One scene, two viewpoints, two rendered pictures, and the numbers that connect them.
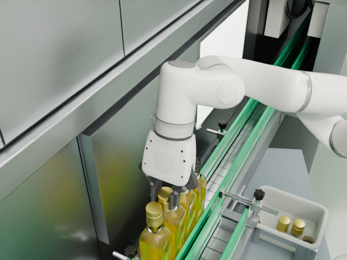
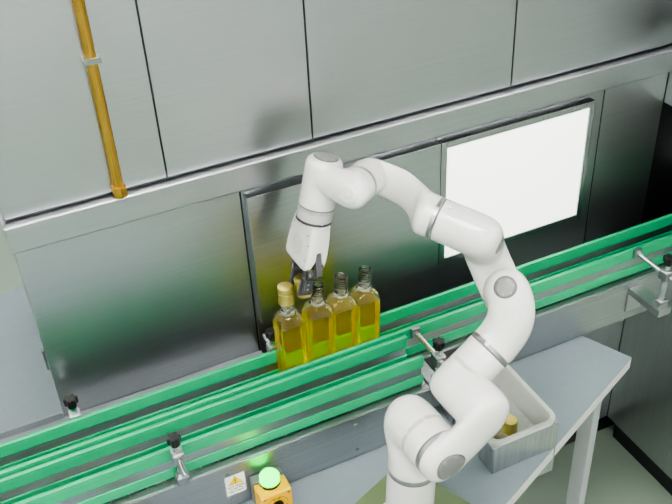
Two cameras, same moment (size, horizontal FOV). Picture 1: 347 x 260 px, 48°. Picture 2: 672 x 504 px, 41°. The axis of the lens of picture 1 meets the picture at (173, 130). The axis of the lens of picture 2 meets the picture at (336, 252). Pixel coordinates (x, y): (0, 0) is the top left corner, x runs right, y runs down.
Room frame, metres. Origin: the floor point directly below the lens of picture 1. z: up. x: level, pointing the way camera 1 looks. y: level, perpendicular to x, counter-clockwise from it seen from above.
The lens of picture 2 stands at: (-0.60, -0.98, 2.32)
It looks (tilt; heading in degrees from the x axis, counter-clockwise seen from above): 35 degrees down; 38
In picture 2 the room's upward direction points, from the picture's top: 3 degrees counter-clockwise
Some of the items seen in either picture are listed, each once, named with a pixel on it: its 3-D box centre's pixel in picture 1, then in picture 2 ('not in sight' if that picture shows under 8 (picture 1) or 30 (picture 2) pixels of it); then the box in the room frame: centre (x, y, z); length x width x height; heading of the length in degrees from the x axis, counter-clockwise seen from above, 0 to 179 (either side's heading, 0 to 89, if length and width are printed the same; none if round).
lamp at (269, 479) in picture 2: not in sight; (269, 477); (0.30, -0.06, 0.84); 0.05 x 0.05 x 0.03
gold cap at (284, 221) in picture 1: (283, 224); not in sight; (0.76, -0.35, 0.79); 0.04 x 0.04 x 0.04
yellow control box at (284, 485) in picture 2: not in sight; (271, 494); (0.30, -0.06, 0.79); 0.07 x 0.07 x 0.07; 62
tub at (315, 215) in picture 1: (285, 222); (497, 413); (0.77, -0.35, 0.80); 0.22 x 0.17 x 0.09; 62
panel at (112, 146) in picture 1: (188, 94); (429, 206); (0.96, -0.05, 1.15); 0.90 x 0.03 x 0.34; 152
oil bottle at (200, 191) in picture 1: (191, 205); (364, 324); (0.68, -0.05, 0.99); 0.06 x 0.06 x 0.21; 62
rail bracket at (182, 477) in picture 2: not in sight; (181, 467); (0.16, 0.04, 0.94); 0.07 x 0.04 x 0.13; 62
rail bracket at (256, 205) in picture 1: (248, 204); (433, 354); (0.71, -0.21, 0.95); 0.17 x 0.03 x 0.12; 62
